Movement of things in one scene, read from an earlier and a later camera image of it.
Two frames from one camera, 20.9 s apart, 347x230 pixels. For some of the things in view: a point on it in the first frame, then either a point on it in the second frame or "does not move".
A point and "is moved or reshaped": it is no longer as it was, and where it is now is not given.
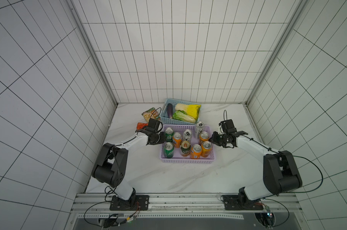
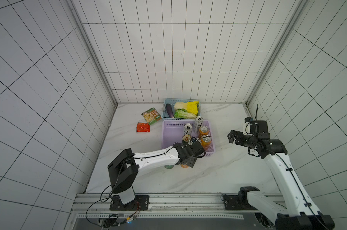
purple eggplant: (170, 110) does not move
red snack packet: (140, 125) does not move
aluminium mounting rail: (273, 206) does not move
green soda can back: (169, 132) to (169, 166)
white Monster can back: (199, 127) is moved or reshaped
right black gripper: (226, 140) to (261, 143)
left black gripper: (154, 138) to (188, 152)
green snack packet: (151, 113) does not move
